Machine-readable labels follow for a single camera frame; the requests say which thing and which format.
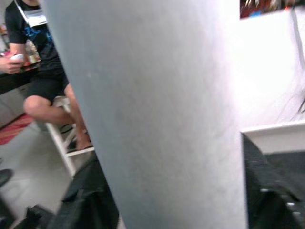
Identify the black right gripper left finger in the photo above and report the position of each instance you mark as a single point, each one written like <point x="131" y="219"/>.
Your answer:
<point x="90" y="202"/>

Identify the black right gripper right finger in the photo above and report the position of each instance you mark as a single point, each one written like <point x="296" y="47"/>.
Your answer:
<point x="267" y="190"/>

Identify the white plastic table leg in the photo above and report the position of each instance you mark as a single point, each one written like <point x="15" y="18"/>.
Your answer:
<point x="155" y="107"/>

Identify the white wooden stool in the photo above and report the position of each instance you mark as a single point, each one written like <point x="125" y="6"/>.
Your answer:
<point x="78" y="152"/>

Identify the red striped rug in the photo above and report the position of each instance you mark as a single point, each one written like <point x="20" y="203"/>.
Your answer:
<point x="12" y="133"/>

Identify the person in black shirt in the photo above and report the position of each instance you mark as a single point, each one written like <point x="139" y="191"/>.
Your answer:
<point x="45" y="78"/>

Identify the black desk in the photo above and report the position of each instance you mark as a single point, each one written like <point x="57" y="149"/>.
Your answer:
<point x="12" y="81"/>

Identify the clear drink bottle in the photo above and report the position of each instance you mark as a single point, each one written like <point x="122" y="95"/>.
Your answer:
<point x="32" y="53"/>

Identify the white handheld device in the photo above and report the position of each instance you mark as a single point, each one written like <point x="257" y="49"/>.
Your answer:
<point x="17" y="58"/>

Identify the black electronic equipment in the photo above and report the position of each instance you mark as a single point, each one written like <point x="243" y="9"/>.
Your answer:
<point x="262" y="7"/>

